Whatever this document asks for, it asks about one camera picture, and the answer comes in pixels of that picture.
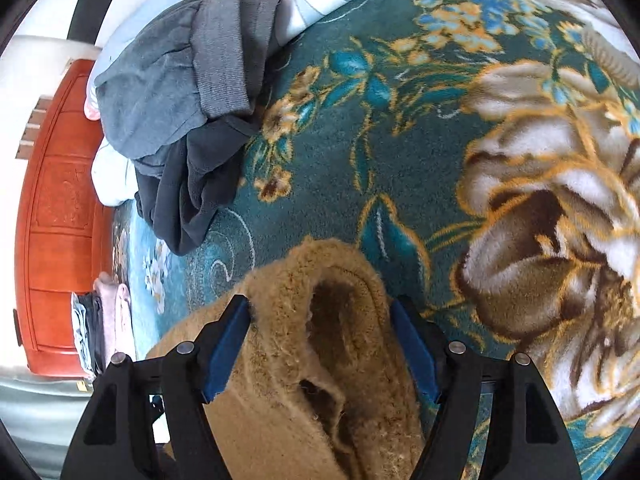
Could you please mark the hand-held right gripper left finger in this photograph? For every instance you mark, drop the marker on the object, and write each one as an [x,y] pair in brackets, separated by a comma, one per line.
[227,355]

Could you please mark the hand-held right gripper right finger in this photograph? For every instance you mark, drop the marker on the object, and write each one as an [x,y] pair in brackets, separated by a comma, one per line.
[417,355]

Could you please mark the mustard knit sweater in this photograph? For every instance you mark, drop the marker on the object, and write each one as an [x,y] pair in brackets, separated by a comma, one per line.
[280,360]

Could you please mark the dark folded clothes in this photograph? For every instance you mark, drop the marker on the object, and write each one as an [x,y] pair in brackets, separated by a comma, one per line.
[90,330]

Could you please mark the pile of grey dark clothes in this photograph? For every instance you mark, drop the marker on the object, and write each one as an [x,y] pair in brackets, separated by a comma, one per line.
[160,75]

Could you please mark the pink folded cloth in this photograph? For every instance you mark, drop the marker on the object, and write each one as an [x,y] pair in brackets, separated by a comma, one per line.
[117,310]

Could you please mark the dark grey hoodie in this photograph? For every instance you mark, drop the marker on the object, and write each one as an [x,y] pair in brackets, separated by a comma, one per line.
[195,185]

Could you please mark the teal floral blanket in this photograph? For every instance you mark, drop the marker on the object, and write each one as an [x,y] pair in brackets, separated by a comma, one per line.
[400,160]

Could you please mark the wooden headboard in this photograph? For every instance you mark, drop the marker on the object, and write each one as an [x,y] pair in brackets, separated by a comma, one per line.
[60,210]

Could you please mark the pink pillow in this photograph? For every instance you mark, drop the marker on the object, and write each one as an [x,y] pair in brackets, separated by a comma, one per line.
[91,107]

